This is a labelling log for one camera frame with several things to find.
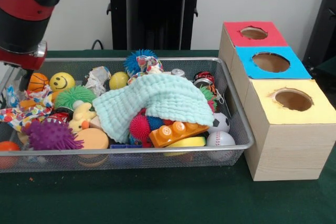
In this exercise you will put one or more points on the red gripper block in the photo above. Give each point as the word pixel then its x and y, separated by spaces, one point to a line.
pixel 21 61

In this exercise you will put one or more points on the colourful patterned cloth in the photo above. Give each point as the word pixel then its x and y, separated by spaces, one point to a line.
pixel 23 115

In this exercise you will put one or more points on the mint green waffle cloth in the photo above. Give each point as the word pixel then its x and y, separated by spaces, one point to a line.
pixel 157 95

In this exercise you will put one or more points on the silver mesh bin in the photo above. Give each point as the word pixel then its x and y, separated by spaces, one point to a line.
pixel 131 157

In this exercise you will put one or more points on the wooden box with three holes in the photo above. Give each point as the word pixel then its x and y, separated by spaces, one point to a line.
pixel 288 150

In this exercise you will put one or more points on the small orange basketball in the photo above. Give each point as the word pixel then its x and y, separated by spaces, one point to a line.
pixel 38 82

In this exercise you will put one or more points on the yellow smiley ball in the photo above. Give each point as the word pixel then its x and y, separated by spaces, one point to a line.
pixel 61 81

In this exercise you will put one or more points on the green fuzzy toy with eyes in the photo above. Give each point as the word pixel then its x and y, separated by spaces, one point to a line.
pixel 71 94

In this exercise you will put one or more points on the purple spiky rubber ball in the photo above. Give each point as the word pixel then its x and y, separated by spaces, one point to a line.
pixel 50 136

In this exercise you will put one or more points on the yellow plush duck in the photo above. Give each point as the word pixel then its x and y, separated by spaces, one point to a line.
pixel 80 119

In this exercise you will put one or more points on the blue spiky rubber ball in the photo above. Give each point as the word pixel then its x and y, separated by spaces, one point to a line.
pixel 132 61

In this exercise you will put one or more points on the orange plastic building block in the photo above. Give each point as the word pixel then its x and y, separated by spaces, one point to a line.
pixel 170 133

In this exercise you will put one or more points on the dark green tablecloth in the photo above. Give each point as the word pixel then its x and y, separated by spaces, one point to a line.
pixel 326 77
pixel 157 197

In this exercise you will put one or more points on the small soccer ball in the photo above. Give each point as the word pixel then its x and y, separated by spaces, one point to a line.
pixel 221 122

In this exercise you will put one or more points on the small white baseball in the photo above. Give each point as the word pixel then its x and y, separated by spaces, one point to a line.
pixel 221 138

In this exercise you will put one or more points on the black upright panel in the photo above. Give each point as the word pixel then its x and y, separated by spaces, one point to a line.
pixel 323 19

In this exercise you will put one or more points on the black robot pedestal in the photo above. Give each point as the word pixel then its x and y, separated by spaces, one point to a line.
pixel 157 11

